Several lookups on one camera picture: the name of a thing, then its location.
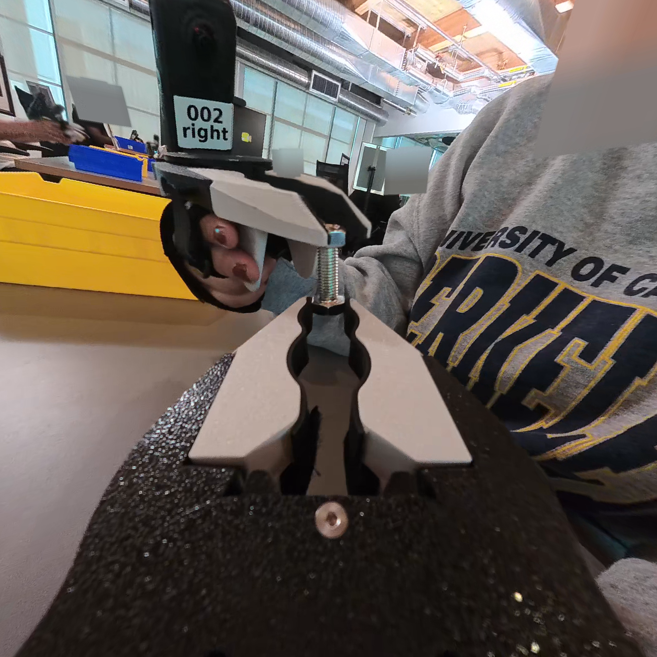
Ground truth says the black computer monitor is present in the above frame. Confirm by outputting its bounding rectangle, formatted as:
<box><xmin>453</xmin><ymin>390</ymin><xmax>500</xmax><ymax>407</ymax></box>
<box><xmin>233</xmin><ymin>100</ymin><xmax>268</xmax><ymax>161</ymax></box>

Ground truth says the steel hex bolt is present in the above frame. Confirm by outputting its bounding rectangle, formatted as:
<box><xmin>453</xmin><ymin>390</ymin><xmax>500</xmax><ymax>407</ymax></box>
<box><xmin>314</xmin><ymin>222</ymin><xmax>348</xmax><ymax>304</ymax></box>

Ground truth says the large yellow plastic bin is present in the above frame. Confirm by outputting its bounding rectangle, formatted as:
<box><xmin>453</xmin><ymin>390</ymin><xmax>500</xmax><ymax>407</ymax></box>
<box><xmin>0</xmin><ymin>171</ymin><xmax>200</xmax><ymax>302</ymax></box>

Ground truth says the person's right hand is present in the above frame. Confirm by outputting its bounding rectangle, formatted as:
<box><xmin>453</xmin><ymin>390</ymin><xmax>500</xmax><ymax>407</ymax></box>
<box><xmin>197</xmin><ymin>213</ymin><xmax>268</xmax><ymax>310</ymax></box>

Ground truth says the wooden office desk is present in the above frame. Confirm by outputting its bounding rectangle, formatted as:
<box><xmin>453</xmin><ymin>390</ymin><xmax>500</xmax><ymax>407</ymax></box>
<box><xmin>14</xmin><ymin>155</ymin><xmax>164</xmax><ymax>197</ymax></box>

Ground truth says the person's left forearm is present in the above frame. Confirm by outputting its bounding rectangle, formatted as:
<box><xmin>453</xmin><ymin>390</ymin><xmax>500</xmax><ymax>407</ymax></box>
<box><xmin>595</xmin><ymin>557</ymin><xmax>657</xmax><ymax>657</ymax></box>

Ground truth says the white board on stand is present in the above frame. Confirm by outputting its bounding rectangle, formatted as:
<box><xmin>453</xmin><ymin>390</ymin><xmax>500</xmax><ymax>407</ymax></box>
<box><xmin>356</xmin><ymin>142</ymin><xmax>389</xmax><ymax>197</ymax></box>

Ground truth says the black framed picture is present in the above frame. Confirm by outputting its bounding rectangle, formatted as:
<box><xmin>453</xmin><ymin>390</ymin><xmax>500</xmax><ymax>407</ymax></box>
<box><xmin>0</xmin><ymin>51</ymin><xmax>16</xmax><ymax>118</ymax></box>

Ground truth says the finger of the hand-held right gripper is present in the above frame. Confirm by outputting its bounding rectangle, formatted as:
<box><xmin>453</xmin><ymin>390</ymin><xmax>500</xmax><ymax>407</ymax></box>
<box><xmin>264</xmin><ymin>172</ymin><xmax>372</xmax><ymax>279</ymax></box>
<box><xmin>208</xmin><ymin>169</ymin><xmax>335</xmax><ymax>294</ymax></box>

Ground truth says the blue plastic bin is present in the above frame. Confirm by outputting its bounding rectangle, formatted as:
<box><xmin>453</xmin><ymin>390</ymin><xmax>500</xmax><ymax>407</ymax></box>
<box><xmin>68</xmin><ymin>136</ymin><xmax>156</xmax><ymax>183</ymax></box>

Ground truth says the white air vent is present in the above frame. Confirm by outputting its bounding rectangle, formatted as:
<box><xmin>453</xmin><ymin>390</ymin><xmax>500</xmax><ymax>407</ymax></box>
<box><xmin>309</xmin><ymin>71</ymin><xmax>340</xmax><ymax>101</ymax></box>

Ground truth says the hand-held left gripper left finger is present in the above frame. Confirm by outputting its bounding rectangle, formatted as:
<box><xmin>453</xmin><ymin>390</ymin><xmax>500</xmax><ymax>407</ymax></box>
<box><xmin>188</xmin><ymin>298</ymin><xmax>322</xmax><ymax>474</ymax></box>

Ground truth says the silver air duct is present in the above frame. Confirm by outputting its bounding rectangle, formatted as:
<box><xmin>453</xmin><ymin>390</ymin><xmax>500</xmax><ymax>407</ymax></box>
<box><xmin>128</xmin><ymin>0</ymin><xmax>560</xmax><ymax>121</ymax></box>

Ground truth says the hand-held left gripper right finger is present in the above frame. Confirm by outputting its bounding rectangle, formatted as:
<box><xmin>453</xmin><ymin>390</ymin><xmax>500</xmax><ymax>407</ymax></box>
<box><xmin>344</xmin><ymin>300</ymin><xmax>473</xmax><ymax>481</ymax></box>

